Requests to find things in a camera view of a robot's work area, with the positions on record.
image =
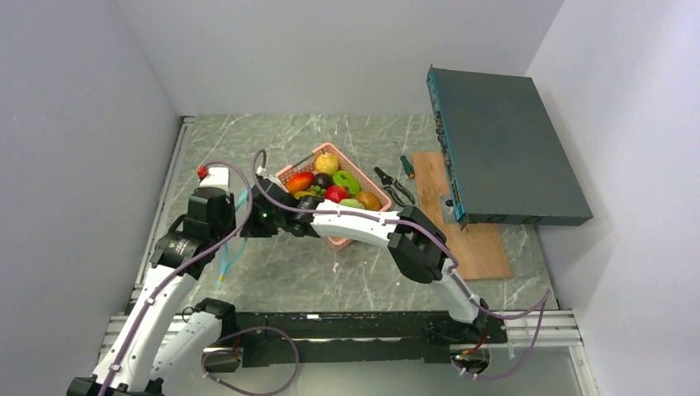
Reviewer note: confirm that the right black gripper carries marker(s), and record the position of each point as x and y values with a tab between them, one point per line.
255	230

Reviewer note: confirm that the yellow bumpy fruit toy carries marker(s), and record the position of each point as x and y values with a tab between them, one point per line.
327	163

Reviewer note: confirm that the dark mangosteen toy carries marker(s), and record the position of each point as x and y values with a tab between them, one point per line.
322	181

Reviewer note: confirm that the dark blue network switch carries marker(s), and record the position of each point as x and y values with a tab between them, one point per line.
503	159

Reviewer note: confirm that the wooden board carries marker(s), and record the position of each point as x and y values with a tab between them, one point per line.
479	248

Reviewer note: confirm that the orange red mango toy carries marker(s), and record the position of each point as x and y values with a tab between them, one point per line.
301	181

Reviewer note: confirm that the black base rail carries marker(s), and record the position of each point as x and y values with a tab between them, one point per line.
338	337

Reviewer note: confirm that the green handled screwdriver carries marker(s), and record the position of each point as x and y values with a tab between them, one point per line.
407	167

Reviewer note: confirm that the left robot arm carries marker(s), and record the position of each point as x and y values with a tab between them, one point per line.
140	362

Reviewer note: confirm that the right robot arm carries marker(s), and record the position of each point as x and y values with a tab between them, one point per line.
419	249

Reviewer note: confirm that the green cabbage toy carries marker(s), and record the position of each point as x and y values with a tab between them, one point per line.
352	203

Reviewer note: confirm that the yellow starfruit toy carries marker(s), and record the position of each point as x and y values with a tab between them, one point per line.
298	195

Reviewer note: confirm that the black handled pliers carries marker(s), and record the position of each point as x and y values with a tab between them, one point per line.
399	194

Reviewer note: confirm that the green pepper toy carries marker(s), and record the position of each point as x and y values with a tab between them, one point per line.
348	181

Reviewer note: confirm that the red pomegranate toy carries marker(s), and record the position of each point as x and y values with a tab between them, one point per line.
336	193

